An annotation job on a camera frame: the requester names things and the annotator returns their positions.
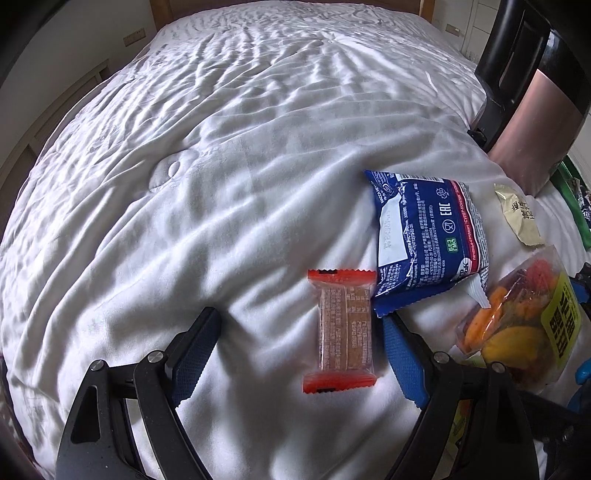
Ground red clear wafer packet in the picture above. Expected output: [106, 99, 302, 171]
[303, 269, 377, 394]

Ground dark navy snack packet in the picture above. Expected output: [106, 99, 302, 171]
[570, 177, 591, 227]

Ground clear bag dried fruit chips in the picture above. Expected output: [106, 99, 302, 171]
[457, 246, 582, 393]

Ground green label fruit snack packet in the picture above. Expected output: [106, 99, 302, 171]
[435, 386, 471, 479]

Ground small olive tea sachet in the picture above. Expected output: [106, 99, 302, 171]
[494, 184, 544, 247]

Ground green rectangular tray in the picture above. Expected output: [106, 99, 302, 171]
[550, 156, 591, 251]

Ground blue white red snack bag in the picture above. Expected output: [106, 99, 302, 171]
[365, 170, 490, 318]

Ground white bed duvet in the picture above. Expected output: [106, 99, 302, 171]
[1, 2, 529, 479]

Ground copper and black electric kettle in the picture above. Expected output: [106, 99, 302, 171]
[469, 1, 590, 196]

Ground white sliding wardrobe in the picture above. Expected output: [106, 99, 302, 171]
[432, 0, 500, 63]

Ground wooden headboard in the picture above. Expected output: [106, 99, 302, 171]
[149, 0, 436, 30]

